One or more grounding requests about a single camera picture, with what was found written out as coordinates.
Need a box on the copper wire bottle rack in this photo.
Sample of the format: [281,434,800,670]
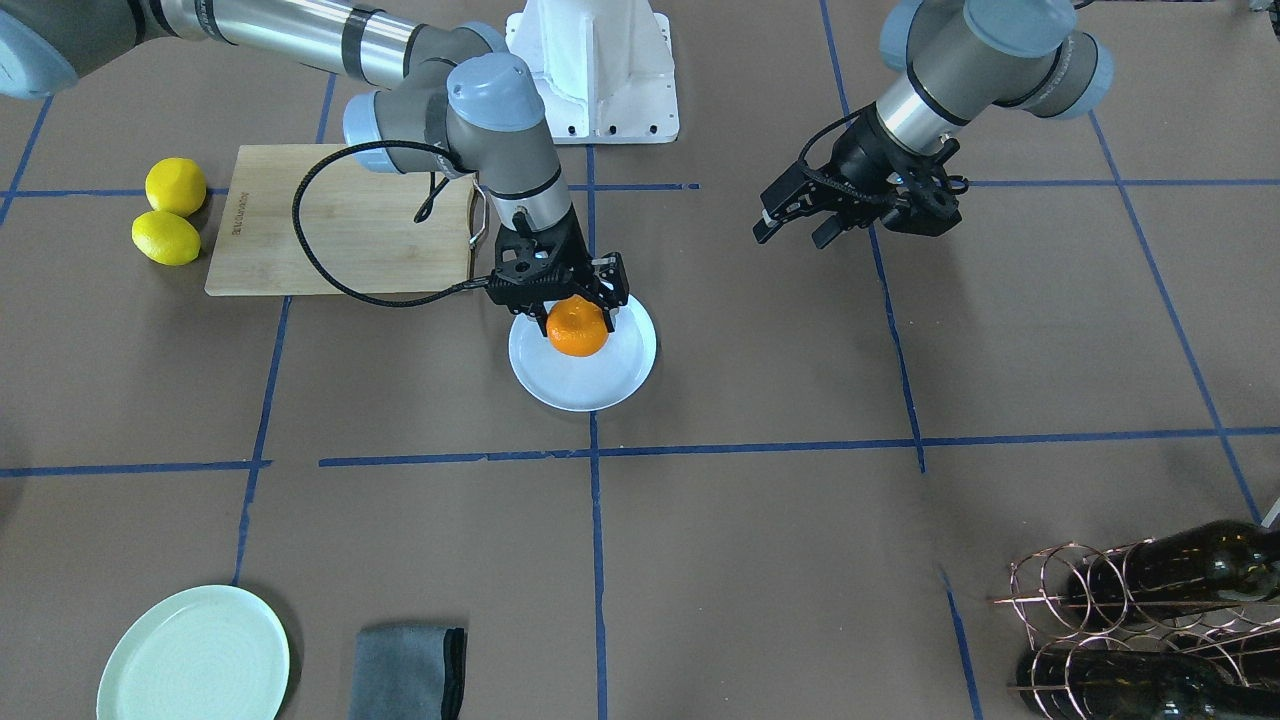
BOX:
[993,541,1277,719]

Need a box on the dark brown wine bottle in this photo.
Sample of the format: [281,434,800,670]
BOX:
[1014,646,1279,719]

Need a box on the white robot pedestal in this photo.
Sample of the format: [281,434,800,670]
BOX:
[506,1,681,146]

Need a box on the orange fruit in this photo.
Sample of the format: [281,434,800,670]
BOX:
[547,295,611,357]

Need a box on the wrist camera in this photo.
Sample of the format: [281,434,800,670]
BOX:
[590,252,630,310]
[881,176,970,237]

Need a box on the yellow lemon near board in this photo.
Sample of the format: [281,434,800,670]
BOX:
[143,158,209,218]

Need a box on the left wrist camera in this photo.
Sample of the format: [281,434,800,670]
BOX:
[881,176,970,237]

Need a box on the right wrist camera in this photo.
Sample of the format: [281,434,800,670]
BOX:
[590,252,630,310]

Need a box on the dark green wine bottle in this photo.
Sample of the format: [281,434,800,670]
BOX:
[1062,520,1279,632]

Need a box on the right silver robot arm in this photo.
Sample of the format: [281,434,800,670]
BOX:
[3,1,628,336]

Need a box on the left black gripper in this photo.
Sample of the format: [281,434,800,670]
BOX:
[751,105,960,250]

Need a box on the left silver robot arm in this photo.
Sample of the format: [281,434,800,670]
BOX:
[753,1,1115,249]

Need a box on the light blue plate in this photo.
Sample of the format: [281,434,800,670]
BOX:
[508,297,658,413]

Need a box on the light green plate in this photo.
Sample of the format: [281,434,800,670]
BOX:
[95,585,291,719]

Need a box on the yellow lemon outer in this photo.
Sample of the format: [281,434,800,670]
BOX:
[131,210,202,266]

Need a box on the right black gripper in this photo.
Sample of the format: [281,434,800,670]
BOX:
[486,215,621,340]

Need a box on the bamboo cutting board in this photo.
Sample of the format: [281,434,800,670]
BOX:
[205,143,477,296]

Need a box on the grey folded cloth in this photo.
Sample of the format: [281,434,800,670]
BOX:
[348,623,468,719]

